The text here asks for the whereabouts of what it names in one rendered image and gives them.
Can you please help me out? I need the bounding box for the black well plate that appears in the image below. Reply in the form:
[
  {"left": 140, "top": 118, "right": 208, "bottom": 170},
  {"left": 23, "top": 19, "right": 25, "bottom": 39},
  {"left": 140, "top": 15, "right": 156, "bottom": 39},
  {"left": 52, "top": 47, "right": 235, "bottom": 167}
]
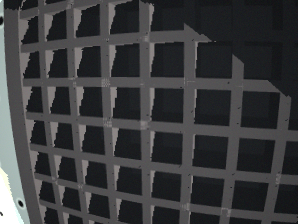
[{"left": 4, "top": 0, "right": 298, "bottom": 224}]

